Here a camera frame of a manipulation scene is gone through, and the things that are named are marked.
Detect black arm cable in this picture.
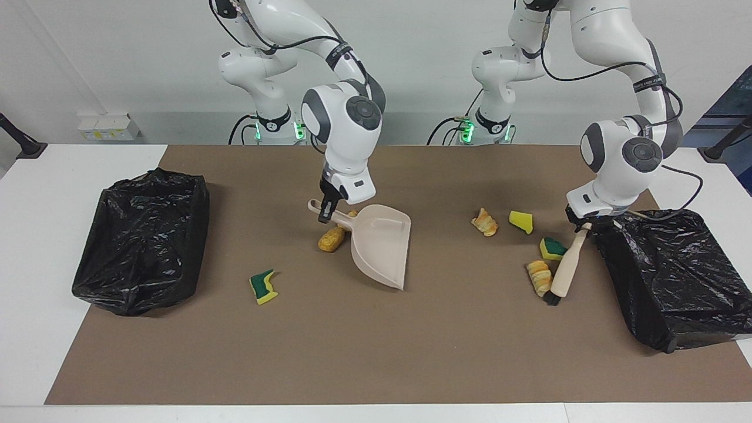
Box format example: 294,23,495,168
538,12,704,221
209,0,377,103

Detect dark blue panel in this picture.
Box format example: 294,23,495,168
676,63,752,197

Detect black stand leg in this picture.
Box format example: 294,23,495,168
0,112,48,160
698,115,752,164

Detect white power strip box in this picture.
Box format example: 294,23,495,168
78,113,142,142

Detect beige plastic dustpan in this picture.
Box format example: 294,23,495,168
307,199,412,291

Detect brown paper table mat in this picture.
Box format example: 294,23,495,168
45,145,752,406

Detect black bag lined bin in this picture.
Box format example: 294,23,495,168
72,167,210,317
592,209,752,354

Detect wavy green yellow sponge piece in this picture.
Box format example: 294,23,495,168
249,268,280,306

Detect beige hand brush black bristles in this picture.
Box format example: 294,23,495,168
543,222,593,306

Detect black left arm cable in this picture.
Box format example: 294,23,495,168
538,12,704,221

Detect brown cracked toy bread roll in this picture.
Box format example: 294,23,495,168
318,226,346,253

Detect black base cable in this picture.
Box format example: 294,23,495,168
228,115,260,145
427,116,472,145

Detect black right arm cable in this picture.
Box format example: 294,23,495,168
209,0,377,103

